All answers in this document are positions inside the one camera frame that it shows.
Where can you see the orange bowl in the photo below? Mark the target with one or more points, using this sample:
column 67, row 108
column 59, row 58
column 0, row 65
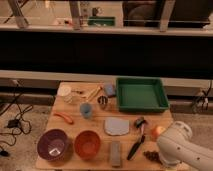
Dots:
column 87, row 144

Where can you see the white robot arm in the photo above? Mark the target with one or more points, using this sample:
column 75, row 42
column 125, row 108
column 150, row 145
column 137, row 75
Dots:
column 175, row 147

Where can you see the grey rectangular sponge block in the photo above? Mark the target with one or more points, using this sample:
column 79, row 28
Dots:
column 115, row 154

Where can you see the green plastic tray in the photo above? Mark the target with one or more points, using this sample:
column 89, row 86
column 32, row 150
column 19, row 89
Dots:
column 141, row 95

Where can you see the black power adapter with cables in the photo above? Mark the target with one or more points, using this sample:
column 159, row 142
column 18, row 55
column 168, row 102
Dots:
column 18, row 125

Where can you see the grey blue flat plate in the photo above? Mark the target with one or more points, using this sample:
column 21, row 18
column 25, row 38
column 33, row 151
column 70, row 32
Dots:
column 116, row 127

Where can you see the black handled knife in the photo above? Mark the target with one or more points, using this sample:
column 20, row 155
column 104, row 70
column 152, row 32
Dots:
column 140, row 124

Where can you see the purple bowl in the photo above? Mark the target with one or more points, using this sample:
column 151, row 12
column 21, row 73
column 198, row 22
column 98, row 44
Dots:
column 53, row 144

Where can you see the green bin in background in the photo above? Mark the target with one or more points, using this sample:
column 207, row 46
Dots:
column 101, row 21

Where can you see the orange carrot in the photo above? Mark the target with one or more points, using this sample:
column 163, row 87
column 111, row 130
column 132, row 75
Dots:
column 66, row 118

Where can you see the red yellow apple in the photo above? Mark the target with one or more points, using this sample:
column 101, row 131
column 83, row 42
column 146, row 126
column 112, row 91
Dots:
column 157, row 131

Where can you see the wooden spoon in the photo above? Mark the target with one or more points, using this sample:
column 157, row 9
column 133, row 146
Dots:
column 94, row 93

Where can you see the person in dark clothes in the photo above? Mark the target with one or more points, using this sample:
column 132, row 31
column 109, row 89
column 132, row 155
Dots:
column 142, row 13

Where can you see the dark red grape bunch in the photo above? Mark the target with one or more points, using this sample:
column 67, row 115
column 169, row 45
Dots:
column 152, row 156

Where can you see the blue grey cup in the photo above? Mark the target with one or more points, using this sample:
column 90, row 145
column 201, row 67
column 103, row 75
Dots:
column 86, row 110

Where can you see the blue grey small block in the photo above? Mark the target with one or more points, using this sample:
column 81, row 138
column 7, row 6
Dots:
column 109, row 89

